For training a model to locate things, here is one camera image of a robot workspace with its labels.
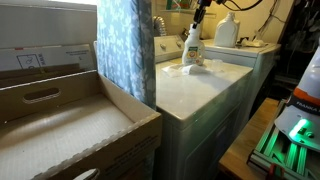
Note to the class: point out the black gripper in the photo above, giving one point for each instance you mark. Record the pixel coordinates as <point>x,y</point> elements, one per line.
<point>204,5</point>

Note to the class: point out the white ribbed bottle cap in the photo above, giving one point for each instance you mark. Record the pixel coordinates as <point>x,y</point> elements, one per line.
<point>195,28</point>

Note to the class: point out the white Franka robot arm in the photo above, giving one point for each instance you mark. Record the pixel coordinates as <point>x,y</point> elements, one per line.
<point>310,80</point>

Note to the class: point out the small white detergent bottle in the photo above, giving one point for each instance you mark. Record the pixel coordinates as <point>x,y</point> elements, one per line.
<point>193,50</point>

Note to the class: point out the green boxes on shelf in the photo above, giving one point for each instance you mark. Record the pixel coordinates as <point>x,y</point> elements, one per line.
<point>176,4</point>

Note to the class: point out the large Kirkland detergent jug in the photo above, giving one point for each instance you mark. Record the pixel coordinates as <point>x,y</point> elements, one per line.
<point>226,31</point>

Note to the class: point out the white dryer knob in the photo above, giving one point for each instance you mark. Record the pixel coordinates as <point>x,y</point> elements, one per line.
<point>179,44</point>
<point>163,46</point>

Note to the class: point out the crumpled white dryer sheet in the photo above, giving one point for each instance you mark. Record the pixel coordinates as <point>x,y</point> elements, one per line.
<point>185,70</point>

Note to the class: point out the white washing machine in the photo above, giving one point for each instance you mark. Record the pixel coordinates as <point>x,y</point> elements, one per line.
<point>253,63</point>
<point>193,110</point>

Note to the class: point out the blue patterned curtain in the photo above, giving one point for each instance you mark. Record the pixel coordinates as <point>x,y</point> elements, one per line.
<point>123,50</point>

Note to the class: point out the wooden platform board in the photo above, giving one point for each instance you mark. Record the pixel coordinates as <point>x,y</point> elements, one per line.
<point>240,150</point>

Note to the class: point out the flat printed white cardboard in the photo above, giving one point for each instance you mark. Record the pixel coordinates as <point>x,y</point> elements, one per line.
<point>50,56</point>

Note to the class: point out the open brown cardboard box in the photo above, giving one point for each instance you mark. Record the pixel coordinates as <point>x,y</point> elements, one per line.
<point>66,133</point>

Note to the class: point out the wall shelf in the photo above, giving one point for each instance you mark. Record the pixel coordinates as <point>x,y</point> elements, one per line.
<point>180,11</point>

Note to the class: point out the silver flexible vent duct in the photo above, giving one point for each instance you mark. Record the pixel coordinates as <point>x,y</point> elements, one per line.
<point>160,26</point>

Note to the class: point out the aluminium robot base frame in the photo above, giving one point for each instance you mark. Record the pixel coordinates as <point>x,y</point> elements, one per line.
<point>266,156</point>

